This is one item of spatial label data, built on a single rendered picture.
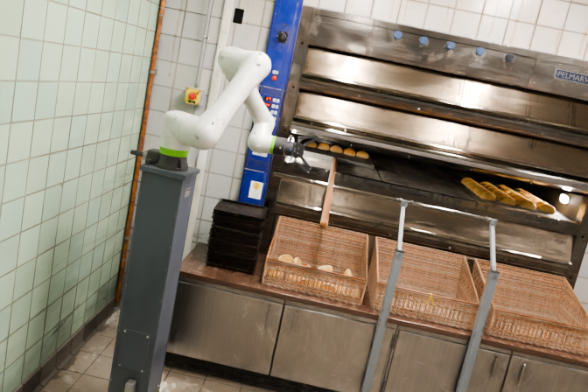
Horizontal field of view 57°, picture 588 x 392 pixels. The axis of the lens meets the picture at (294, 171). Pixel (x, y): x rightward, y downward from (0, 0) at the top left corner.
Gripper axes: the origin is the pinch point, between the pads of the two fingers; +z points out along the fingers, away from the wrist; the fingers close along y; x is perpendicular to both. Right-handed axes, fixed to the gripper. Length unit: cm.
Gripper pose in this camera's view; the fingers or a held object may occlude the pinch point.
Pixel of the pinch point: (325, 156)
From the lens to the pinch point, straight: 272.7
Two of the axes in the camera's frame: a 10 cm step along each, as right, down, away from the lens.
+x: -0.9, 1.6, -9.8
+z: 9.8, 2.1, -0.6
